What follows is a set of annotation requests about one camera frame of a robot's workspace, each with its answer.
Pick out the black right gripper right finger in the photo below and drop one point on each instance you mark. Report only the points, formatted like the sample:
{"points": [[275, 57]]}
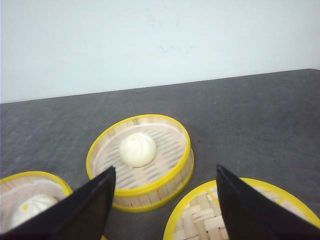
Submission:
{"points": [[249, 215]]}

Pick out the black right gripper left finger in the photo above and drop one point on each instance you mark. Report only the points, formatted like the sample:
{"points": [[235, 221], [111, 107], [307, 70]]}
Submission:
{"points": [[83, 215]]}

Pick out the woven bamboo steamer lid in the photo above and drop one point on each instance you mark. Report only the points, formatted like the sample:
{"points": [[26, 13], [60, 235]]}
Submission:
{"points": [[198, 215]]}

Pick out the bamboo steamer basket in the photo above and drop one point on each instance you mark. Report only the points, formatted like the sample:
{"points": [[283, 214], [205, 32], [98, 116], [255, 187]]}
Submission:
{"points": [[159, 192], [19, 179]]}

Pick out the left white steamed bun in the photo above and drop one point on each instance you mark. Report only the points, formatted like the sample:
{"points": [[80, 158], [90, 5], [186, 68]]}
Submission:
{"points": [[30, 208]]}

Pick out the white steamed bun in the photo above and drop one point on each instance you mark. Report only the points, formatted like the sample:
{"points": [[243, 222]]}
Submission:
{"points": [[137, 150], [30, 208]]}

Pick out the white liner paper front basket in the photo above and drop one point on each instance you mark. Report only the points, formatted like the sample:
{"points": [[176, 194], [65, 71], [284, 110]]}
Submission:
{"points": [[10, 200]]}

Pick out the rear white steamed bun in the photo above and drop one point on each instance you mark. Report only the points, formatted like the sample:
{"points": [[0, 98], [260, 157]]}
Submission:
{"points": [[137, 150]]}

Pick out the white steamer liner paper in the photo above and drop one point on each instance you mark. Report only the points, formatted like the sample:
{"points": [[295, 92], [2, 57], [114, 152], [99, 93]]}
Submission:
{"points": [[171, 144]]}

